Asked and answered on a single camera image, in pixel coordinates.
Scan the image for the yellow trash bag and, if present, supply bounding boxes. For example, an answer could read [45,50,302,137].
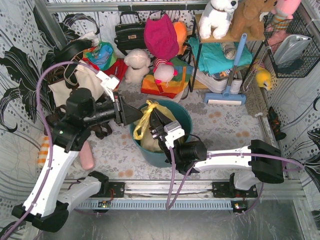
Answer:
[133,100,177,154]

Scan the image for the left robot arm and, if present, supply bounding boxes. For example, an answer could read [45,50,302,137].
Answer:
[12,88,143,233]

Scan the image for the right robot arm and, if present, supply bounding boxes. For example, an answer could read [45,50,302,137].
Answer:
[149,108,284,198]

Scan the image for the teal trash bin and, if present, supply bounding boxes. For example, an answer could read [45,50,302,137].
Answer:
[129,99,193,168]

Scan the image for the brown patterned bag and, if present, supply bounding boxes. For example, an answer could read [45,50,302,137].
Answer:
[45,104,113,140]

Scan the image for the cream canvas tote bag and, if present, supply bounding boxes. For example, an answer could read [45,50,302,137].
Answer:
[49,65,104,107]

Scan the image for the colourful printed bag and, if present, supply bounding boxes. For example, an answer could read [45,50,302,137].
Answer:
[82,41,117,71]

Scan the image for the magenta fabric bag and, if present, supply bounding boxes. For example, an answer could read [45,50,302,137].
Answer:
[143,13,179,61]

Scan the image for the red cloth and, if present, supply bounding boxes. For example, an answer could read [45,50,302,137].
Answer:
[87,58,129,86]

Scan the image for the rainbow striped cloth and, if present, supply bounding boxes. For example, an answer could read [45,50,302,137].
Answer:
[140,57,194,99]

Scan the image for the cream plush lamb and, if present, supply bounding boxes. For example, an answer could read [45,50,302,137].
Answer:
[124,48,151,84]

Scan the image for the pink plush doll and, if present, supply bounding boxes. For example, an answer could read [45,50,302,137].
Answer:
[153,58,178,84]

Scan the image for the pink case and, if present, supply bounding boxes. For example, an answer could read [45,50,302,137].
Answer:
[79,141,95,171]

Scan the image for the black leather handbag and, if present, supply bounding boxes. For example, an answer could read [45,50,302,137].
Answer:
[114,11,147,56]

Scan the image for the white shoes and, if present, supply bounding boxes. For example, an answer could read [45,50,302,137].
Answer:
[195,71,243,94]

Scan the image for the blue floor sweeper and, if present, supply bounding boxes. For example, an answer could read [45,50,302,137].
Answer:
[204,33,248,106]

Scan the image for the black hat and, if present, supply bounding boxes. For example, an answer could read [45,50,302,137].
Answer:
[54,39,93,63]

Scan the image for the teal folded cloth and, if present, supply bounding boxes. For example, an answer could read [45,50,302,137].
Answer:
[188,37,253,75]

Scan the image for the black metal shelf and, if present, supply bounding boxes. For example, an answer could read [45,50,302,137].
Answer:
[188,14,266,93]

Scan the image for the orange checked cloth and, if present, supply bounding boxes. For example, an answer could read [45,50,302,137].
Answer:
[36,136,50,168]

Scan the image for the orange plush toy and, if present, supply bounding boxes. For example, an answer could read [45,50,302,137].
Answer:
[173,21,187,55]

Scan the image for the dark butterfly ornament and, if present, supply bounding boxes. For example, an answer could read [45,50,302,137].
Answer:
[268,106,287,141]

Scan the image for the yellow plush duck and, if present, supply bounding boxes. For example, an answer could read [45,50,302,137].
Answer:
[252,61,272,91]

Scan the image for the white plush dog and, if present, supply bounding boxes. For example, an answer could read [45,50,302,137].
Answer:
[199,0,238,40]

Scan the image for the brown teddy bear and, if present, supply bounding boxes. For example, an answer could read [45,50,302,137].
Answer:
[230,0,278,39]

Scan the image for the silver foil pouch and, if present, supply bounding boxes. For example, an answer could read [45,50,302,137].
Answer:
[273,34,312,65]

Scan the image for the pink plush toy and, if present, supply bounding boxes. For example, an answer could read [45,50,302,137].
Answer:
[265,0,301,46]

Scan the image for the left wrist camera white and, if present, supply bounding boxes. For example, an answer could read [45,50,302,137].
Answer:
[95,71,120,99]

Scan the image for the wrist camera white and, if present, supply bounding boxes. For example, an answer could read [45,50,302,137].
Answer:
[95,71,120,99]
[163,120,185,149]

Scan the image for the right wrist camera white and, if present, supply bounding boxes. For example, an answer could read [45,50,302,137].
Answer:
[163,120,185,149]

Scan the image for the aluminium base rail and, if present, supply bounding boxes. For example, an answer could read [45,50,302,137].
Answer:
[62,178,305,200]

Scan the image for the black wire basket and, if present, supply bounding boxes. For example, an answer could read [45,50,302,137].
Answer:
[264,12,320,78]

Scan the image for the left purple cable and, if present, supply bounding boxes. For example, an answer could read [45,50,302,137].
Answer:
[0,61,101,240]

